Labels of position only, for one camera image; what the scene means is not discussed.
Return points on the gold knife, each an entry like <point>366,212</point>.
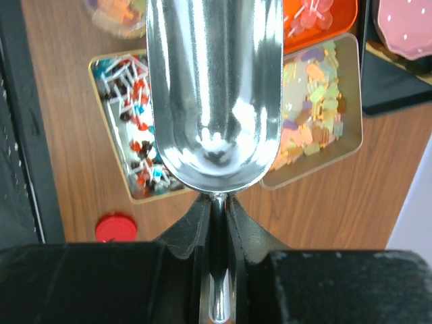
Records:
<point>419,68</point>

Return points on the gold tin of gummies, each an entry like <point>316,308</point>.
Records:
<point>321,119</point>

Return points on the pink polka dot plate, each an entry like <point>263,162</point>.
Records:
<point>406,27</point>

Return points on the clear glass jar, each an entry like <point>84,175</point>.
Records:
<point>121,18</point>

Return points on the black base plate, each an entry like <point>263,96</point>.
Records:
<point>29,206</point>

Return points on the black serving tray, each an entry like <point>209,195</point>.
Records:
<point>386,87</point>

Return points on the silver metal scoop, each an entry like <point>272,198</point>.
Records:
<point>215,69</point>

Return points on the gold tin of candies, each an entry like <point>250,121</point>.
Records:
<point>121,85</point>

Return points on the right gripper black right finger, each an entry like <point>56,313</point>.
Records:
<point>276,284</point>

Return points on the red jar lid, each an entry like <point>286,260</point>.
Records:
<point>116,226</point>

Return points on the orange box of lollipops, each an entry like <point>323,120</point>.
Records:
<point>308,22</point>

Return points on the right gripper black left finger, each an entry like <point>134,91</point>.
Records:
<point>162,281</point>

